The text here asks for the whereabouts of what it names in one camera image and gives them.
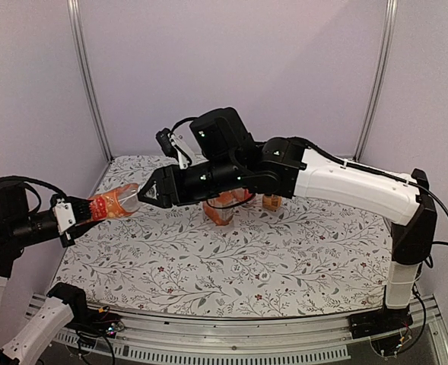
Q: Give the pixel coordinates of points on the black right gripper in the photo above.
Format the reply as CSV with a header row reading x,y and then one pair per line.
x,y
169,191

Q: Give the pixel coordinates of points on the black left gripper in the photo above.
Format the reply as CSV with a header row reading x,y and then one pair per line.
x,y
77,202

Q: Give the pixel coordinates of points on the large orange-label plastic bottle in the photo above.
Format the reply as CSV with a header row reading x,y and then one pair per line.
x,y
242,195

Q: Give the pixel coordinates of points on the slim orange drink bottle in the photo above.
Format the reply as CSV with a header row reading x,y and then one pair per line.
x,y
271,202

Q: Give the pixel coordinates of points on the white slim bottle cap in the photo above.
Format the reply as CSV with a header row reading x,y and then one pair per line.
x,y
263,254

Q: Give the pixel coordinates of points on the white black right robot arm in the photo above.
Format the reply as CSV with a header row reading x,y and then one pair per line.
x,y
296,167

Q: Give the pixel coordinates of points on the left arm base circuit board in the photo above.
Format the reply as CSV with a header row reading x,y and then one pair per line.
x,y
106,321

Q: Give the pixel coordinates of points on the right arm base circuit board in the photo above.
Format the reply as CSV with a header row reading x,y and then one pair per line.
x,y
387,346

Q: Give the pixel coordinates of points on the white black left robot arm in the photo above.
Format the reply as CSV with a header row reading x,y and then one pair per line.
x,y
33,212

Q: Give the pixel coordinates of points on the floral patterned table mat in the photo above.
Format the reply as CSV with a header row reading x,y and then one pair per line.
x,y
322,258

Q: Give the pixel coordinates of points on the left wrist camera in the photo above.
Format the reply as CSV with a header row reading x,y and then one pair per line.
x,y
65,216

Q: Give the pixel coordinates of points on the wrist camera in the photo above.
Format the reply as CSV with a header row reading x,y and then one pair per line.
x,y
65,216
174,146

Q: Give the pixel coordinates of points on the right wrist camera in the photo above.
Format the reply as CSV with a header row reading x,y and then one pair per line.
x,y
174,146

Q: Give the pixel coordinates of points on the white perforated cable tray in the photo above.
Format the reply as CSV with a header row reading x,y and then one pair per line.
x,y
138,351

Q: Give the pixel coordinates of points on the left aluminium frame post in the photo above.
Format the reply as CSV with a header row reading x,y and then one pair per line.
x,y
74,14

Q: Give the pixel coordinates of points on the aluminium frame post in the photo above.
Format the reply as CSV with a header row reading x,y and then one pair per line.
x,y
378,79
74,14

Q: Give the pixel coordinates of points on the aluminium front rail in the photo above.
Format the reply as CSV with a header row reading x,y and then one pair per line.
x,y
429,344

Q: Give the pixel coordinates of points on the right aluminium frame post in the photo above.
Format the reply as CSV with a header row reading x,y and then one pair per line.
x,y
378,79

